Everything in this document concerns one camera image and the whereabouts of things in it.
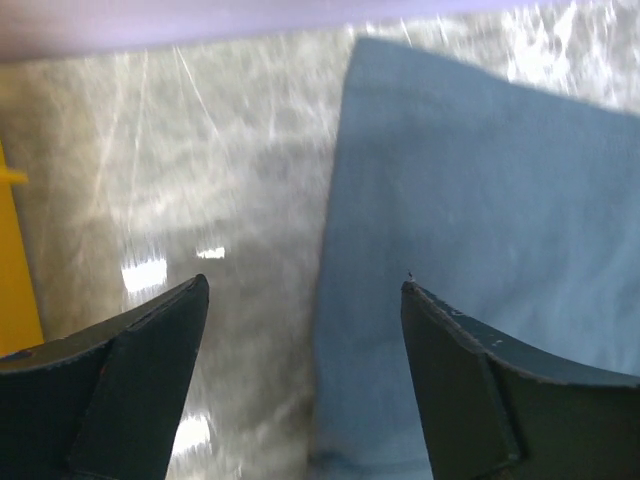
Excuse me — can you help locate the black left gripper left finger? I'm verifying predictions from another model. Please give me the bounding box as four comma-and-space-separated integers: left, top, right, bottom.
1, 274, 209, 479

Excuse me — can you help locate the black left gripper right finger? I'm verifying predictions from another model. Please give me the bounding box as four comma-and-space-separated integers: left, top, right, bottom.
401, 282, 639, 479

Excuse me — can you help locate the blue-grey t shirt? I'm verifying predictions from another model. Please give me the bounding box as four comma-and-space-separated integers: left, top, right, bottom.
309, 38, 639, 479

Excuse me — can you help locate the yellow plastic bin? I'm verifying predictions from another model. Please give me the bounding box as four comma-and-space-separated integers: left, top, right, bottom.
1, 151, 43, 357

